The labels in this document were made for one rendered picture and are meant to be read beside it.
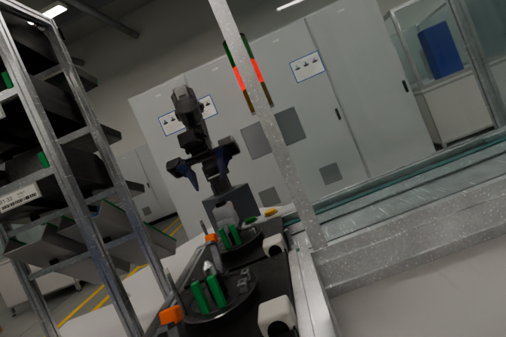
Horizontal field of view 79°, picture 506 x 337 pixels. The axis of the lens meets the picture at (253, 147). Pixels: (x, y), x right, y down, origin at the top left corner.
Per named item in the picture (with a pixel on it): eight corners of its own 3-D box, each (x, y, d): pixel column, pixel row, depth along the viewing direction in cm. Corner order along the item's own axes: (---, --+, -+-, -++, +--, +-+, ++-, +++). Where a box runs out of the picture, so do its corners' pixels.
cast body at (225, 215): (224, 226, 81) (214, 201, 81) (239, 220, 81) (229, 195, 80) (219, 237, 73) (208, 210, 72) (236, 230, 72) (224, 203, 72)
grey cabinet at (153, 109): (207, 243, 449) (145, 101, 441) (257, 225, 438) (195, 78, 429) (196, 260, 396) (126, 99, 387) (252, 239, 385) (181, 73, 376)
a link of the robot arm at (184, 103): (177, 116, 90) (163, 87, 80) (202, 105, 91) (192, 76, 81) (188, 144, 84) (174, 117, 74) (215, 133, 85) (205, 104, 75)
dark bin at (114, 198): (108, 207, 89) (106, 183, 91) (145, 192, 85) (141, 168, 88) (3, 194, 64) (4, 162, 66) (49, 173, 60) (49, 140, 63)
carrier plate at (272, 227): (208, 251, 91) (205, 244, 91) (283, 221, 89) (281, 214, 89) (187, 295, 67) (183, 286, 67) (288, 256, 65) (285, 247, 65)
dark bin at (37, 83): (86, 156, 88) (84, 134, 91) (122, 139, 85) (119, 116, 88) (-29, 123, 63) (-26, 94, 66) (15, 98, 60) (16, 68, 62)
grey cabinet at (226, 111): (248, 228, 440) (186, 83, 431) (309, 205, 426) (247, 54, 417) (242, 243, 387) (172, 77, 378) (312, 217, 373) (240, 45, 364)
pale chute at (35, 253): (95, 284, 93) (98, 269, 95) (129, 272, 89) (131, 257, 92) (1, 256, 73) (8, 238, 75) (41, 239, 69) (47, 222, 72)
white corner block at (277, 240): (269, 255, 70) (262, 238, 70) (288, 247, 70) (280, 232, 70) (269, 264, 65) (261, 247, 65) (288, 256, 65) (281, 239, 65)
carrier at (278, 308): (184, 299, 66) (161, 246, 65) (289, 259, 64) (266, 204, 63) (135, 399, 41) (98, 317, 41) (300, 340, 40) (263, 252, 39)
